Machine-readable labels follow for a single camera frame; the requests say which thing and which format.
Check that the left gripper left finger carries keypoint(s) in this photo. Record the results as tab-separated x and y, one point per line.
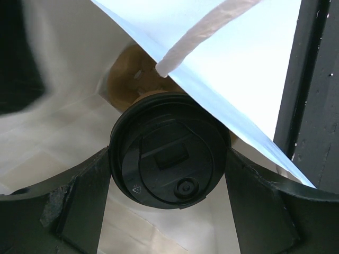
62	214

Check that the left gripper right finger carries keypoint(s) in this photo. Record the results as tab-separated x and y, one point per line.
273	214

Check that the black plastic cup lid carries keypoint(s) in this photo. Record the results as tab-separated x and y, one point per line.
167	152

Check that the brown paper coffee cup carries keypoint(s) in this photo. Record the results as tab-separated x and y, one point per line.
148	94

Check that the light blue paper bag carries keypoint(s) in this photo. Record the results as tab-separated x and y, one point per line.
239	75

